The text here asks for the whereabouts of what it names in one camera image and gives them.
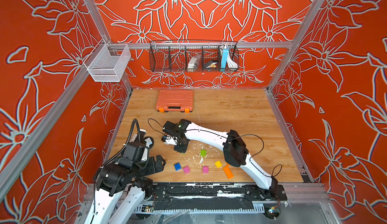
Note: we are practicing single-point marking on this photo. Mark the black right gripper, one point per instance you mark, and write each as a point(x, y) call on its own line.
point(181, 151)

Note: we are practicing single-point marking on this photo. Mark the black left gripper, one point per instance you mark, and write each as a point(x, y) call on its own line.
point(153, 168)

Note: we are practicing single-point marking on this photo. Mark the yellow lego brick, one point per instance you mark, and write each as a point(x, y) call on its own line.
point(218, 164)

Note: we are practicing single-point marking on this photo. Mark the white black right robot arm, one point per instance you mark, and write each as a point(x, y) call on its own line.
point(230, 143)

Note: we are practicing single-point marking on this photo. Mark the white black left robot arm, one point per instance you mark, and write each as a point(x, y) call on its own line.
point(122, 182)

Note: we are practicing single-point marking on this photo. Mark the blue lego brick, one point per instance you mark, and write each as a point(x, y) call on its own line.
point(177, 166)

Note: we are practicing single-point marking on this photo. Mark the pink lego brick left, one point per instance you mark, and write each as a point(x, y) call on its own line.
point(186, 169)

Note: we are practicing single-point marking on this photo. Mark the pink lego brick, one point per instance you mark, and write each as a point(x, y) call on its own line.
point(205, 169)
point(186, 169)

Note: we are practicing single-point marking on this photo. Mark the pink lego brick right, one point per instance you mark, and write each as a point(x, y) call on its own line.
point(205, 169)

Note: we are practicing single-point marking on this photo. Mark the long orange lego brick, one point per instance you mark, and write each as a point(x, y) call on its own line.
point(228, 172)

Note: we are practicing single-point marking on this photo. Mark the orange plastic tool case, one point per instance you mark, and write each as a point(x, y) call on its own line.
point(175, 100)

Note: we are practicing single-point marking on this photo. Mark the clear plastic bag in basket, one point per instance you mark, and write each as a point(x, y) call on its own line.
point(194, 63)

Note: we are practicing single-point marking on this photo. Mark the black small item in basket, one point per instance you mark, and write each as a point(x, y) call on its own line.
point(211, 65)

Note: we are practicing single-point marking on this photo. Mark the black wire wall basket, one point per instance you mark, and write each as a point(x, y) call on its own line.
point(174, 55)

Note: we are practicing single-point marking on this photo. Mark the white wire wall basket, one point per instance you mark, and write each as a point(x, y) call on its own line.
point(108, 63)

